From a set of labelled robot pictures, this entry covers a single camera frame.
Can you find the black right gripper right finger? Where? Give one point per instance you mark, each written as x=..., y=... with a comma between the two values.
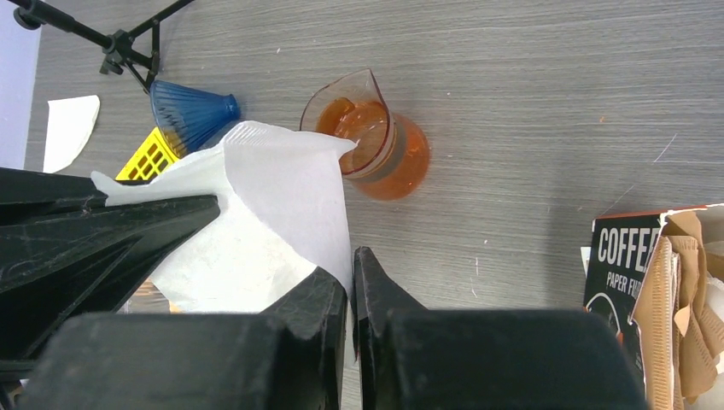
x=413, y=357

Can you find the yellow green toy brick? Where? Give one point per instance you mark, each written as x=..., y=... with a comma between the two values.
x=151, y=158

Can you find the blue glass dripper cone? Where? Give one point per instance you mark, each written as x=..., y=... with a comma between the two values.
x=188, y=118

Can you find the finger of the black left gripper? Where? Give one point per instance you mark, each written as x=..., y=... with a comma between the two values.
x=28, y=189
x=55, y=266

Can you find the large wooden ring holder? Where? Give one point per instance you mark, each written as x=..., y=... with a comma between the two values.
x=148, y=299

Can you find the white paper sheet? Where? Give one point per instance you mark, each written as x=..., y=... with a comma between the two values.
x=71, y=122

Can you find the white paper coffee filter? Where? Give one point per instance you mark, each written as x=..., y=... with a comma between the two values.
x=282, y=215

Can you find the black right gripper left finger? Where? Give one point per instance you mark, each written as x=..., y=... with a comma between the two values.
x=289, y=356

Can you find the amber glass carafe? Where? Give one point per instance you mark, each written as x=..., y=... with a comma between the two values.
x=392, y=154

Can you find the orange coffee filter box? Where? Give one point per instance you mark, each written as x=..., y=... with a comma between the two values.
x=656, y=277

